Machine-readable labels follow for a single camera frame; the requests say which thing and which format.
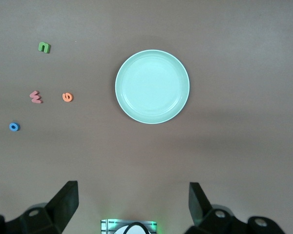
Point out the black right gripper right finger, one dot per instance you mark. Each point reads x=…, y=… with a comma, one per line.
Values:
x=197, y=204

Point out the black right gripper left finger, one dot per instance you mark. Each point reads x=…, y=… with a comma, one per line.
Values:
x=63, y=202

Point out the orange foam letter e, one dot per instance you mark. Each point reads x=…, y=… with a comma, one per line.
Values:
x=69, y=99

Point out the pink foam letter w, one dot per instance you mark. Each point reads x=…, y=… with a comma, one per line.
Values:
x=35, y=98

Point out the green foam letter n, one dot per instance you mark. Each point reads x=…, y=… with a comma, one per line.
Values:
x=44, y=44

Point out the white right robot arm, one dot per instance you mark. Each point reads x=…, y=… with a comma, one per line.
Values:
x=136, y=230

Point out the blue foam letter o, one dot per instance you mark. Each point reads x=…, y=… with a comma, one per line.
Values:
x=17, y=128

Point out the green plate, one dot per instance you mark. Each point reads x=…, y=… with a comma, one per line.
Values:
x=151, y=86

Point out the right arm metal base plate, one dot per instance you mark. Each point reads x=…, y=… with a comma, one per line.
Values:
x=107, y=226

